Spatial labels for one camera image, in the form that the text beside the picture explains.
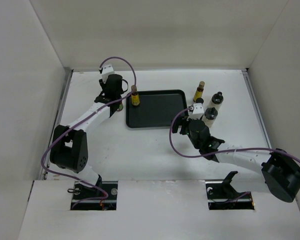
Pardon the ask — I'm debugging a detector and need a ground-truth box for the green label sauce bottle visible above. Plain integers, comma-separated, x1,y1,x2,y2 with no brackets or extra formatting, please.
117,103,124,112

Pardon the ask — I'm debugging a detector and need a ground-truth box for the black plastic tray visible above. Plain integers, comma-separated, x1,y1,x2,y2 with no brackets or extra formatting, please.
125,89,187,129

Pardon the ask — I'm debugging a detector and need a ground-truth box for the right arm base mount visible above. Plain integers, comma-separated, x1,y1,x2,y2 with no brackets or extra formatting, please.
205,171,255,211

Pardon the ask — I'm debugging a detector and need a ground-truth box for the white pepper grinder jar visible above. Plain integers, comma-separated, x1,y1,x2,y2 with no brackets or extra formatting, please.
209,91,224,111

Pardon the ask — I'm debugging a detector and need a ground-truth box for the black label spice jar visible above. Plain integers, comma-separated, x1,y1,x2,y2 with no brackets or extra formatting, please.
195,97,204,104

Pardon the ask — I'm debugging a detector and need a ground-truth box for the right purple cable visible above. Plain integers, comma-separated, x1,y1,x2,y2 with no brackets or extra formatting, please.
169,107,300,186

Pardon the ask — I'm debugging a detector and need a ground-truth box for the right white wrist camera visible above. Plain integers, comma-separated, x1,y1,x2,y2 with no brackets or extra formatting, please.
187,103,205,121

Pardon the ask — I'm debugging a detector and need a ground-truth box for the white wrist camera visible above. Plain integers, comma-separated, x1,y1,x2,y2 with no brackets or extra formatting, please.
187,103,205,121
99,64,115,83

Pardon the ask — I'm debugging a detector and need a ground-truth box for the clear salt grinder jar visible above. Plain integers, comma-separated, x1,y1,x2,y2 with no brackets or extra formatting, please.
202,107,218,128

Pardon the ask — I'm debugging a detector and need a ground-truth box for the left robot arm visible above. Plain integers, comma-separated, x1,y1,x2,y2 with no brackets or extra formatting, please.
47,73,127,200

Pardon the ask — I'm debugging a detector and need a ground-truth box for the yellow label oil bottle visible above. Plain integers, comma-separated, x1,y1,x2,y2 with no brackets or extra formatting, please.
192,81,205,102
131,85,140,107

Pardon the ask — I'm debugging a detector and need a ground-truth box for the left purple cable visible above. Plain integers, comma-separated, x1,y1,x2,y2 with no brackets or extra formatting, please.
40,56,138,210

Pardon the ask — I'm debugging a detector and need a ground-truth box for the purple cable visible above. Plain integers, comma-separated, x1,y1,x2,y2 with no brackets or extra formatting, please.
169,107,300,186
40,56,138,210

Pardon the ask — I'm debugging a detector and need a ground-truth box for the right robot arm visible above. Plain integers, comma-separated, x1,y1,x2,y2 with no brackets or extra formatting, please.
169,116,300,203

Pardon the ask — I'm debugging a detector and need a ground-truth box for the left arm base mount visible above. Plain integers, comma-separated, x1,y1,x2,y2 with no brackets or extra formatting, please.
67,176,119,211

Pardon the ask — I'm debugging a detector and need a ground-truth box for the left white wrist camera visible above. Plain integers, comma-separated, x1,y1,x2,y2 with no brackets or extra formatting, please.
99,64,115,83

